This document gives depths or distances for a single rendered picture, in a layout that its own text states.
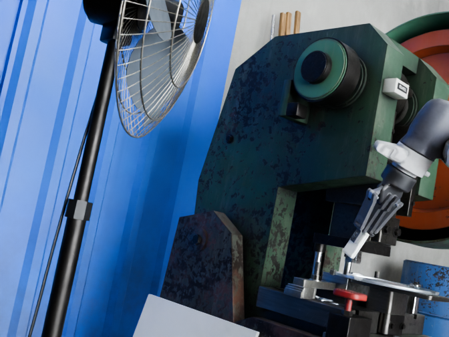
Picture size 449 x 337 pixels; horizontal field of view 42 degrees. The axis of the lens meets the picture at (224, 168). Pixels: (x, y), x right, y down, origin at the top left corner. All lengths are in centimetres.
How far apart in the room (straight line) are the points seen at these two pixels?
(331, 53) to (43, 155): 123
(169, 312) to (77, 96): 96
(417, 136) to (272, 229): 61
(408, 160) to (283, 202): 57
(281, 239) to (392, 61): 62
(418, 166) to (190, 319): 88
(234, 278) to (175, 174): 104
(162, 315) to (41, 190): 74
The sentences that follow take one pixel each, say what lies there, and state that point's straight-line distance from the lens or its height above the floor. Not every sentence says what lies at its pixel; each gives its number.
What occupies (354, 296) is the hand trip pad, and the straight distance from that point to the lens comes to 141.
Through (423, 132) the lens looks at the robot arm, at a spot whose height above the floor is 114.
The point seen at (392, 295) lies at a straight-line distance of 172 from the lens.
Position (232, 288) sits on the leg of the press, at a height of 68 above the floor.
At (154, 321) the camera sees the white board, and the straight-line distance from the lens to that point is 199.
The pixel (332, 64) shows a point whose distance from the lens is 164.
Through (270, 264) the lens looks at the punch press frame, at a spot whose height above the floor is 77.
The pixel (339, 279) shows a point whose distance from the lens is 177.
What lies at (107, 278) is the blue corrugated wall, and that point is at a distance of 260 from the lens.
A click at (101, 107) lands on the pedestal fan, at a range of 133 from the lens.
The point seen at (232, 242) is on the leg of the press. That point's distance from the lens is 180.
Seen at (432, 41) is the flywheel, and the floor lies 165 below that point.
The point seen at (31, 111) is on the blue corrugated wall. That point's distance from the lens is 236.
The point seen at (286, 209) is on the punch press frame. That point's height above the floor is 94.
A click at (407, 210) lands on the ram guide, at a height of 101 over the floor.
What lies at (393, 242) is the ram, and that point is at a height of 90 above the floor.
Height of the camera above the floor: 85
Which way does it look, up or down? 6 degrees up
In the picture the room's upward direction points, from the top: 11 degrees clockwise
